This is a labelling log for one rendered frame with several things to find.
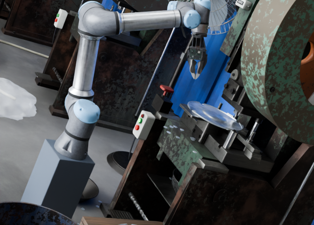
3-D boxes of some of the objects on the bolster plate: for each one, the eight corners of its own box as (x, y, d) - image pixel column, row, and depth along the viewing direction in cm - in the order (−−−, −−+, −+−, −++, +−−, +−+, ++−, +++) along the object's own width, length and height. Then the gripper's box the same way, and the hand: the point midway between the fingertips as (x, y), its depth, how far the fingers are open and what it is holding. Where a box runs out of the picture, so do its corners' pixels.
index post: (224, 148, 265) (233, 130, 262) (221, 145, 267) (230, 127, 264) (229, 149, 266) (238, 132, 263) (226, 146, 268) (235, 128, 266)
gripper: (187, 32, 259) (182, 79, 263) (206, 35, 257) (201, 82, 261) (191, 32, 267) (186, 77, 271) (210, 34, 265) (205, 79, 269)
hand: (195, 76), depth 269 cm, fingers closed
